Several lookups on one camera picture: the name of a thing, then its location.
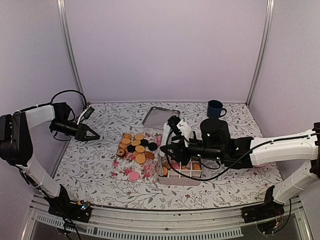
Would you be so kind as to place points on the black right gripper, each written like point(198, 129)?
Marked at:
point(178, 149)

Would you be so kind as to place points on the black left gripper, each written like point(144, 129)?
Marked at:
point(82, 136)

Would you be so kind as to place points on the pink sandwich cookie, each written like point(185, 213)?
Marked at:
point(175, 166)
point(134, 176)

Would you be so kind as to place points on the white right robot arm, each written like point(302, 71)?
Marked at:
point(249, 152)

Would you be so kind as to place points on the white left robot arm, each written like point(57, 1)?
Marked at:
point(16, 147)

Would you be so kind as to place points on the pink divided cookie tin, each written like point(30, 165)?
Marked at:
point(187, 175)

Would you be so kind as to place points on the black sandwich cookie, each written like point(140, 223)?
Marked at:
point(152, 146)

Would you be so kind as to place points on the silver tin lid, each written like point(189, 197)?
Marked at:
point(156, 117)

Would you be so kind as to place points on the floral rectangular tray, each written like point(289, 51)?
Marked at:
point(138, 159)

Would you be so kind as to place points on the dark blue mug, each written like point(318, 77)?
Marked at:
point(215, 109)

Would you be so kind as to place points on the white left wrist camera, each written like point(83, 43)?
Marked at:
point(85, 115)

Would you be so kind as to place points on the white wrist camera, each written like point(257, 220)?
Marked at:
point(181, 129)
point(85, 115)

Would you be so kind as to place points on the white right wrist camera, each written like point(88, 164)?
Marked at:
point(181, 129)

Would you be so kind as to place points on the front aluminium rail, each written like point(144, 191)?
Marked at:
point(113, 223)

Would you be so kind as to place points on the left aluminium frame post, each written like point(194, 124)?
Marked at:
point(62, 13)

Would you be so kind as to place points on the aluminium frame post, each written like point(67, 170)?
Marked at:
point(62, 13)
point(270, 4)

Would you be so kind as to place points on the right aluminium frame post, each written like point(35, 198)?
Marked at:
point(270, 4)

